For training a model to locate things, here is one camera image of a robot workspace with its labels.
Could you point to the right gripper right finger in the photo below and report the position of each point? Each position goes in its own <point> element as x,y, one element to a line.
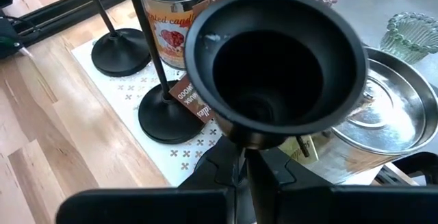
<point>342,207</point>

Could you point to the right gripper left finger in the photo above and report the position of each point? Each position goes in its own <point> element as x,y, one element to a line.
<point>154,207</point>

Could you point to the tall black candlestick holder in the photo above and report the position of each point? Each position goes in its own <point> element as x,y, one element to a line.
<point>167,118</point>

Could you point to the green scented candle tin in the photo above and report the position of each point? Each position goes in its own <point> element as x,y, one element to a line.
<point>386,107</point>

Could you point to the floral scented candle tin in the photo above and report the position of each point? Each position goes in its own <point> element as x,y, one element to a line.
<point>190,97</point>

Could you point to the short black candlestick holder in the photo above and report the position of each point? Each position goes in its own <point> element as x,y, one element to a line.
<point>273,80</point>

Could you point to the medium black candlestick holder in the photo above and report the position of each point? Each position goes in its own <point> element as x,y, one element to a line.
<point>119,54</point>

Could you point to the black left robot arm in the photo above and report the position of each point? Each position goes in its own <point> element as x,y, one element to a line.
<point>8,35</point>

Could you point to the white perforated metal shelf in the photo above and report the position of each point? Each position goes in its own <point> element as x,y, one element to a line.
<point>130,94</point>

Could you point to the black aluminium table frame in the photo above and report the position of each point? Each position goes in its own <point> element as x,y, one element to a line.
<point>68,8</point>

